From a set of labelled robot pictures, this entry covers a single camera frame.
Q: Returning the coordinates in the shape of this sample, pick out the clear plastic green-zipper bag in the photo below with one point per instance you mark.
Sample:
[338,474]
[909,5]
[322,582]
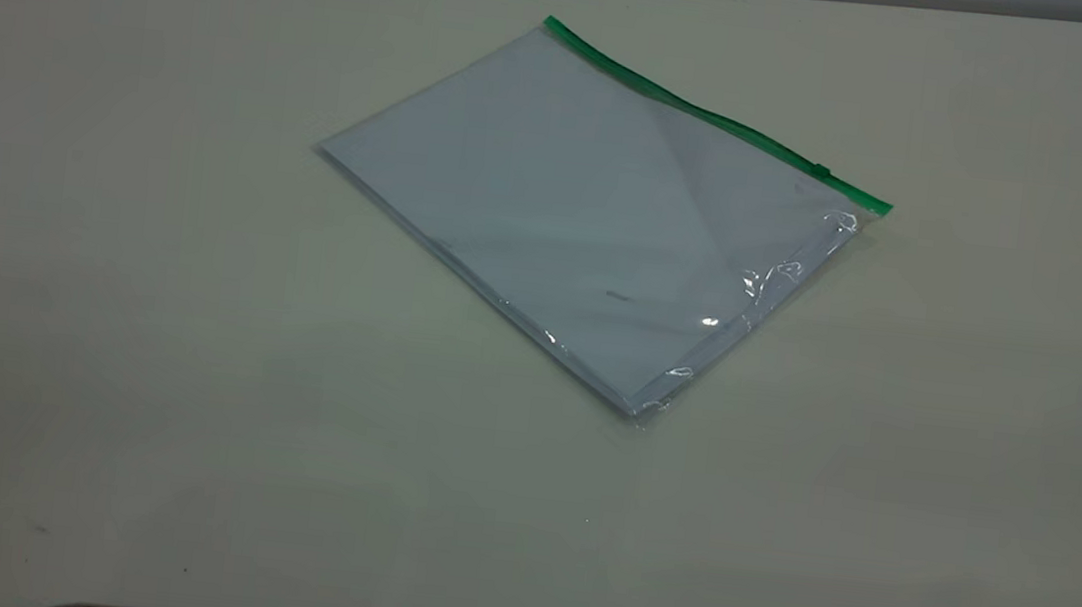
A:
[562,195]

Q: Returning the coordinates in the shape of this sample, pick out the green zipper slider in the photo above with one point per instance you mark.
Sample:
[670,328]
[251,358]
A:
[820,170]

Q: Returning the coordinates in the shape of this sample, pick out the white paper sheets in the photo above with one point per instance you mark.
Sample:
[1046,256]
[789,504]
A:
[535,172]

